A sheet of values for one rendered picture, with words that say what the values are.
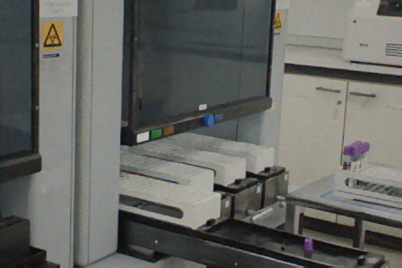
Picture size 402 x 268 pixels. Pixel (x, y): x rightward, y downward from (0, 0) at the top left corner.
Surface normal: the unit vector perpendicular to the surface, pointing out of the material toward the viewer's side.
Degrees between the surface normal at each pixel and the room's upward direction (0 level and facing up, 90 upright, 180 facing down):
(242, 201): 90
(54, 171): 90
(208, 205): 90
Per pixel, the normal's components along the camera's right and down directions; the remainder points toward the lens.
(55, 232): 0.84, 0.14
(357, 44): -0.56, 0.13
